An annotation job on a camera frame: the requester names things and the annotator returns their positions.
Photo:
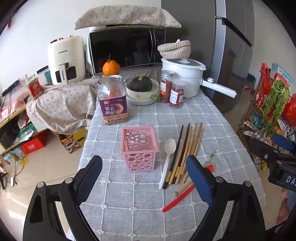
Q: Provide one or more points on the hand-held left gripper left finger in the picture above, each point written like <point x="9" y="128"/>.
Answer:
<point x="92" y="176"/>

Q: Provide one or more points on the colourful printed carton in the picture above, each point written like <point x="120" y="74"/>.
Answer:
<point x="74" y="141"/>

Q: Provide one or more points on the blue and white box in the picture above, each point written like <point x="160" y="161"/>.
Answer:
<point x="283" y="71"/>

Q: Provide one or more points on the orange citrus fruit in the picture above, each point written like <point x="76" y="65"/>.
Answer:
<point x="111" y="67"/>

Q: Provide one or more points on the black chopstick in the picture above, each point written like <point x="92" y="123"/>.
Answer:
<point x="177" y="143"/>

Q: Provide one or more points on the red plastic bag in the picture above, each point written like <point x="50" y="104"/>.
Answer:
<point x="291" y="111"/>
<point x="263" y="85"/>

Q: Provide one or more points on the small jar of dried fruit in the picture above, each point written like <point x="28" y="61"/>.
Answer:
<point x="177" y="96"/>

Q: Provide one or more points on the red plastic spoon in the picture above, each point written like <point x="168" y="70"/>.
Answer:
<point x="178" y="199"/>

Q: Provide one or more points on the white plastic spoon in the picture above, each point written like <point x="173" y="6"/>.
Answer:
<point x="170" y="146"/>

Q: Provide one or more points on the grey refrigerator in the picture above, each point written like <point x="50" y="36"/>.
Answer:
<point x="208" y="34"/>

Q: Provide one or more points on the pile of light wooden chopsticks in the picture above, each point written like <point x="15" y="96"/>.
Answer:
<point x="193" y="143"/>

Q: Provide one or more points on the dark green pumpkin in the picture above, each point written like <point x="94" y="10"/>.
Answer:
<point x="140" y="83"/>

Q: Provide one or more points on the small jar of red berries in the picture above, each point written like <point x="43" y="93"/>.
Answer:
<point x="166" y="90"/>

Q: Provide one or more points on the red patterned packet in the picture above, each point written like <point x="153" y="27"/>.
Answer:
<point x="35" y="89"/>

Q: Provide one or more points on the cream air fryer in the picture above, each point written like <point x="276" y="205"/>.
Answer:
<point x="67" y="55"/>

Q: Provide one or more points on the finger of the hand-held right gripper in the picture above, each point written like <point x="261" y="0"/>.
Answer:
<point x="261" y="149"/>
<point x="283" y="142"/>

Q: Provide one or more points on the cream ceramic bowl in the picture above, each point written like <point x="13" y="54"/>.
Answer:
<point x="138" y="95"/>

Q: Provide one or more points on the red cardboard box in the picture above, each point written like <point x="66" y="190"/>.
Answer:
<point x="33" y="146"/>

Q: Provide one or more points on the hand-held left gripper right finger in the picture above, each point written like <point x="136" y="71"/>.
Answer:
<point x="198" y="178"/>

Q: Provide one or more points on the clear jar with purple label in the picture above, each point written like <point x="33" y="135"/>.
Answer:
<point x="113" y="109"/>

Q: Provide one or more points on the person's right hand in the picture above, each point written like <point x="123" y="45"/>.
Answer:
<point x="284" y="204"/>

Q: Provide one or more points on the woven lidded basket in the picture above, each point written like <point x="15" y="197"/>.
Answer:
<point x="174" y="49"/>

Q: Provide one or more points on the pink perforated utensil basket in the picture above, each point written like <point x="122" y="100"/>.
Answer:
<point x="140" y="151"/>

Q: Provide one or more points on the paper-wrapped disposable chopsticks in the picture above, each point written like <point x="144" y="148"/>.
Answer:
<point x="208" y="161"/>

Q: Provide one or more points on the black microwave oven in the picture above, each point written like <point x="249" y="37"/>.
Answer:
<point x="122" y="48"/>

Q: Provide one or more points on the bunch of green vegetables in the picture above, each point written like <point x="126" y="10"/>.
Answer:
<point x="277" y="104"/>

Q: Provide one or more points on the cream ceramic plate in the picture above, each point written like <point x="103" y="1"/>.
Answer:
<point x="138" y="102"/>

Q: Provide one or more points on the white electric pot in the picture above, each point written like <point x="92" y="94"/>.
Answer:
<point x="185" y="81"/>

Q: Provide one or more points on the green lime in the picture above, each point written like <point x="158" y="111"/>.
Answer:
<point x="156" y="99"/>

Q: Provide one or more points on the wooden shelf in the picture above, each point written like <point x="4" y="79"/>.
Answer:
<point x="13" y="115"/>

